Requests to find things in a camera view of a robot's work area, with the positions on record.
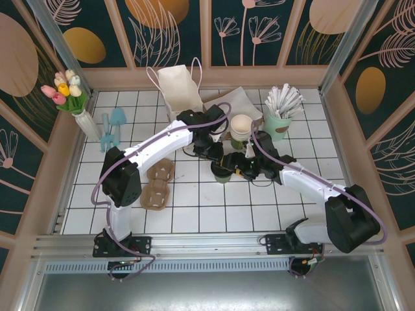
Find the mint green holder cup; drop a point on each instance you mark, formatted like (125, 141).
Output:
(279, 128)

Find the stack of green paper cups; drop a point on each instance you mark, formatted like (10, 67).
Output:
(241, 124)

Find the white printed paper bag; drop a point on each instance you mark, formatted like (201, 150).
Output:
(178, 87)

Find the bundle of white straws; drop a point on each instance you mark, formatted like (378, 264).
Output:
(285, 100)

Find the brown pulp cup carrier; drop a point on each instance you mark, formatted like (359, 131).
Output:
(157, 191)

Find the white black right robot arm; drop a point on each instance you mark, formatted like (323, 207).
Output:
(308, 181)

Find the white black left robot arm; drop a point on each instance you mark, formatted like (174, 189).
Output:
(162, 139)

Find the brown cardboard tissue box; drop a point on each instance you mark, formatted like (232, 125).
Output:
(257, 123)

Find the light blue garden trowel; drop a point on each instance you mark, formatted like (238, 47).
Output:
(117, 116)

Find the small green circuit board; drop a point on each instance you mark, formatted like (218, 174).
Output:
(314, 262)

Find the white ribbed vase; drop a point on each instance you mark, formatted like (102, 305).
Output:
(87, 126)

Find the green artificial tulip leaves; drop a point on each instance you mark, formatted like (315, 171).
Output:
(76, 103)

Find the white artificial tulip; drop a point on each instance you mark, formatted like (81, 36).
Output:
(69, 74)
(75, 80)
(75, 90)

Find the yellow artificial tulip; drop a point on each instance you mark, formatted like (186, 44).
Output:
(64, 89)

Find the pink artificial tulip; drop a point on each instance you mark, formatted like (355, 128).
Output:
(60, 77)
(47, 90)
(59, 97)

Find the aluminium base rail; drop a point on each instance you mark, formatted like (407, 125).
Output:
(207, 246)

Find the aluminium corner post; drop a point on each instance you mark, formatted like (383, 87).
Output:
(348, 45)
(61, 45)

